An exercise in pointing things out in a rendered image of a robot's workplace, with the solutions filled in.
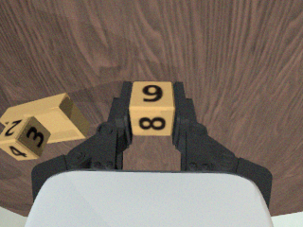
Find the yellow number cube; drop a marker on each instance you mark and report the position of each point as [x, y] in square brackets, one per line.
[24, 139]
[152, 108]

